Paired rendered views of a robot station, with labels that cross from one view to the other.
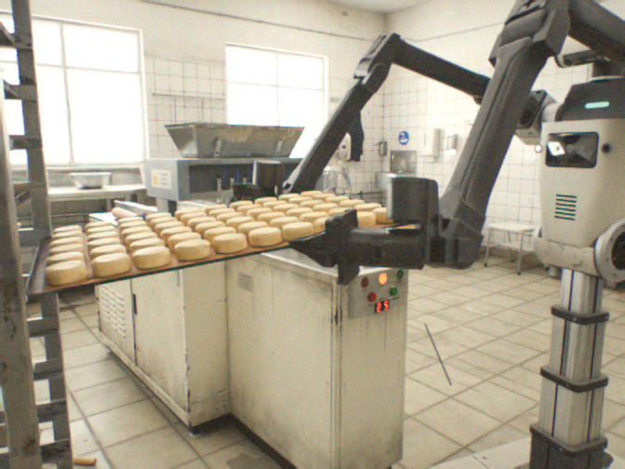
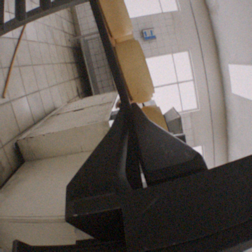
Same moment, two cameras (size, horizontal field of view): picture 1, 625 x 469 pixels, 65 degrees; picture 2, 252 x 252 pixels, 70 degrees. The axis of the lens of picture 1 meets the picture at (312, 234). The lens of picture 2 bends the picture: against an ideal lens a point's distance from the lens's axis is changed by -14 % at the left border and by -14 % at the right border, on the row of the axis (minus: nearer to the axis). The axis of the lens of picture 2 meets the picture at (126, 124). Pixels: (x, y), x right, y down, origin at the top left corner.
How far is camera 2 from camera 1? 0.64 m
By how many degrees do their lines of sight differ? 21
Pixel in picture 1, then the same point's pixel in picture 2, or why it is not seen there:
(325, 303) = not seen: hidden behind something
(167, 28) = (203, 120)
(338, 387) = (29, 221)
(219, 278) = (93, 145)
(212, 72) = (190, 141)
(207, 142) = (170, 127)
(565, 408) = not seen: outside the picture
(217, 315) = (72, 147)
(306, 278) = not seen: hidden behind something
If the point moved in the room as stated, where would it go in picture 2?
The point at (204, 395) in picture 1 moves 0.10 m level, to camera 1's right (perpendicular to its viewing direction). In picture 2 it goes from (31, 146) to (32, 158)
